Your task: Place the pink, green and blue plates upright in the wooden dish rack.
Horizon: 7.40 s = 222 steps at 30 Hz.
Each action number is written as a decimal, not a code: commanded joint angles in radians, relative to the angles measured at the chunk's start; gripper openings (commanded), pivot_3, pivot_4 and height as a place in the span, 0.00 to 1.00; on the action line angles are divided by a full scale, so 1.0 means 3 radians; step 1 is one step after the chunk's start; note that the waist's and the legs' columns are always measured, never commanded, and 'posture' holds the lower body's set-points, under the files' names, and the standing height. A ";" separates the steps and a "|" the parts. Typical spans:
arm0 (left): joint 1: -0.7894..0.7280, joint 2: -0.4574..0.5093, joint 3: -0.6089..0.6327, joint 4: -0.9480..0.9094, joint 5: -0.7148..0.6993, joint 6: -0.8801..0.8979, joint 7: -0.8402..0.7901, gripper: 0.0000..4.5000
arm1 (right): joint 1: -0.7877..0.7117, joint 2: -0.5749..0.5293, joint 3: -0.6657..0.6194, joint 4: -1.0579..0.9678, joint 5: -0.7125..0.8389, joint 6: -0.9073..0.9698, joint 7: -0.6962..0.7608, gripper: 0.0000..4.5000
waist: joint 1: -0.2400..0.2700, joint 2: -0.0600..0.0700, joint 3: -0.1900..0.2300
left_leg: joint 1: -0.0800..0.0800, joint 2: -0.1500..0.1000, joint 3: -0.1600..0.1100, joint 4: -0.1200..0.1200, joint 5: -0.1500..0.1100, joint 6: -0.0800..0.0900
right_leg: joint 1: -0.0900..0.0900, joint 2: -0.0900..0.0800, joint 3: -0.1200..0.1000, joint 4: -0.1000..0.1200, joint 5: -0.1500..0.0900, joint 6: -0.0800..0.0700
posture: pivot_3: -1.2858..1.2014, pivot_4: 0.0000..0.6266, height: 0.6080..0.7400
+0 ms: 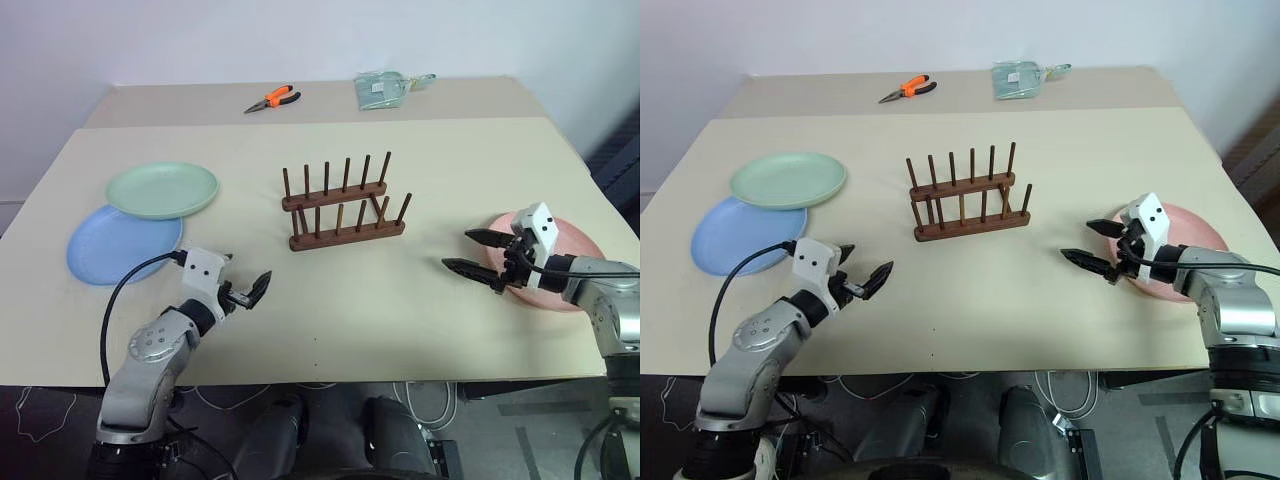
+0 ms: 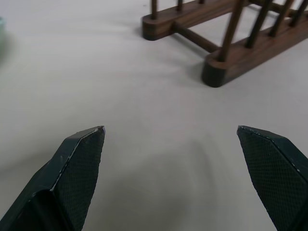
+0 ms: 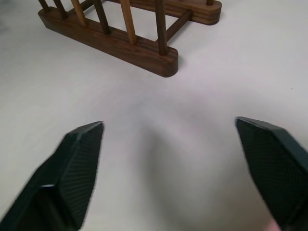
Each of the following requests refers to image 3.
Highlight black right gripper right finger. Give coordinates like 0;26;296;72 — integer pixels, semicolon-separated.
235;116;308;231

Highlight wooden dish rack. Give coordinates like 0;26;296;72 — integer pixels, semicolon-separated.
37;0;222;78

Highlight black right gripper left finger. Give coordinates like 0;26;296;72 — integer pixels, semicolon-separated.
0;121;105;231

